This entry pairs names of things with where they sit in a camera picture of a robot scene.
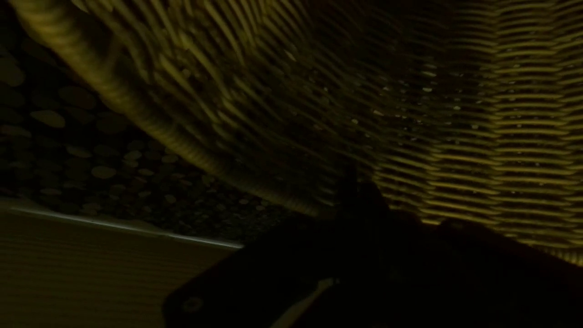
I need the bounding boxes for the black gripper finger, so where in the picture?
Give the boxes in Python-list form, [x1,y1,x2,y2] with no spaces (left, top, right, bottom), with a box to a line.
[163,172,583,328]

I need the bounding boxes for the woven wicker basket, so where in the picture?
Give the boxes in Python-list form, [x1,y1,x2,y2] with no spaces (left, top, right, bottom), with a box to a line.
[8,0,583,262]

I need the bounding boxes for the black white spotted bedspread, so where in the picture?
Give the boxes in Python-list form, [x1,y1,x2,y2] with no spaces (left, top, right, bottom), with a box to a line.
[0,5,296,242]

